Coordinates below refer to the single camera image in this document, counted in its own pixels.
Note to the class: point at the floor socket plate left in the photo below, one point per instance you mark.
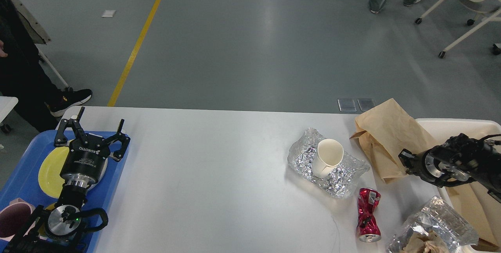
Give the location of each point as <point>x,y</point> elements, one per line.
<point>346,105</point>

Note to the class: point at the person in black trousers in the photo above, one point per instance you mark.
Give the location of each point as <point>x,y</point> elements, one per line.
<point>40,102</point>

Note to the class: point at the yellow plastic plate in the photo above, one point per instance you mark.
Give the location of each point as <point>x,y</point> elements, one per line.
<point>49,179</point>

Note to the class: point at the white side table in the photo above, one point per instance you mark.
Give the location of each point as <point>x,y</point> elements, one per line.
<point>7,104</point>

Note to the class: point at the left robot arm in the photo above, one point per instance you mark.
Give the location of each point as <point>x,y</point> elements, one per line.
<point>70,228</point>

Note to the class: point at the pink mug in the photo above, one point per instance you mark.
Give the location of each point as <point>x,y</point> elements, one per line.
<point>13,217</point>

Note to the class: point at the crumpled brown paper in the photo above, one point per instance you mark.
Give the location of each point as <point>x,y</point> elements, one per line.
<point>431,243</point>

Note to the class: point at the large brown paper bag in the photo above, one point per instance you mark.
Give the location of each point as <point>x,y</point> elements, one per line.
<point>482,211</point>

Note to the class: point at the floor socket plate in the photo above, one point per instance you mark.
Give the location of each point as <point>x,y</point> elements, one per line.
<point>346,105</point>
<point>366,104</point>

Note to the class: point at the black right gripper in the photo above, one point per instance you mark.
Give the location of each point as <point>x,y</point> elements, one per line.
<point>425,165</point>

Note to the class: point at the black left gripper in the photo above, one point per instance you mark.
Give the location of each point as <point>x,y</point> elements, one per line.
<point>85,161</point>

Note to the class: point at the aluminium foil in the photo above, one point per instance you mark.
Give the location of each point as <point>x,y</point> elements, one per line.
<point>341,182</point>

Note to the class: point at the crushed red can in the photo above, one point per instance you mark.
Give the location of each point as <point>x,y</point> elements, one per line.
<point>367,229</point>

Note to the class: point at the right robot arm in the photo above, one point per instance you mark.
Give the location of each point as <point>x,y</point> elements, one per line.
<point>460,160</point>

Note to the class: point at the white paper cup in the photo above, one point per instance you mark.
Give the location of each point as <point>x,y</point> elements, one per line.
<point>328,156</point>

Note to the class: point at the white plastic bin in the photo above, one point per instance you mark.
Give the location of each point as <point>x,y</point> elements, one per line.
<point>443,129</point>

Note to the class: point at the pink plate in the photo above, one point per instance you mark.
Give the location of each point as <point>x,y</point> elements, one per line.
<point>102,172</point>

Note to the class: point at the floor socket plate right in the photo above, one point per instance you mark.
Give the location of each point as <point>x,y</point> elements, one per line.
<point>366,104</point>

